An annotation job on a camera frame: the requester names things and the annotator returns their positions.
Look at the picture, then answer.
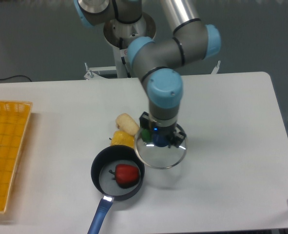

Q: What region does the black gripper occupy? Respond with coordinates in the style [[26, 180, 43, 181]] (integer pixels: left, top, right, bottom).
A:
[[139, 112, 186, 148]]

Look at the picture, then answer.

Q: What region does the glass pot lid blue knob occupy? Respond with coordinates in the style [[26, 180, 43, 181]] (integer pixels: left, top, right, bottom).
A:
[[134, 124, 188, 170]]

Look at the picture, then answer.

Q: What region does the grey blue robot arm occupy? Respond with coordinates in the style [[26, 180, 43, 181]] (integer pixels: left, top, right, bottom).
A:
[[74, 0, 221, 147]]

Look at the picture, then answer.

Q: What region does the green toy bell pepper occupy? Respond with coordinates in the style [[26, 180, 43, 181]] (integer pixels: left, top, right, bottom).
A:
[[141, 129, 152, 142]]

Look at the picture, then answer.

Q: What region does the toy bread loaf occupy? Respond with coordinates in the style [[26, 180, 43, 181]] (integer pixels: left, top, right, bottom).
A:
[[115, 113, 139, 136]]

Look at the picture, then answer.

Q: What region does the yellow toy bell pepper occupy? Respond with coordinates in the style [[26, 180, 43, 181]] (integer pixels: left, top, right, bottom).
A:
[[110, 131, 134, 148]]

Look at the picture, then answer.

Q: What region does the red toy bell pepper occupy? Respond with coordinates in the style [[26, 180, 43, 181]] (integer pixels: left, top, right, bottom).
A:
[[109, 164, 139, 187]]

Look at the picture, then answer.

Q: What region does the yellow woven basket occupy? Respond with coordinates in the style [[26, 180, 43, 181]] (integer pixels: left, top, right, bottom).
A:
[[0, 100, 33, 214]]

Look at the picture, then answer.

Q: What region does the dark pot blue handle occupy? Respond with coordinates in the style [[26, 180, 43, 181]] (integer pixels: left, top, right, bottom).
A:
[[88, 145, 145, 234]]

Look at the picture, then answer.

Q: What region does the black cable on floor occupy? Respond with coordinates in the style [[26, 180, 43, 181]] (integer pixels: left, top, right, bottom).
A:
[[0, 75, 33, 82]]

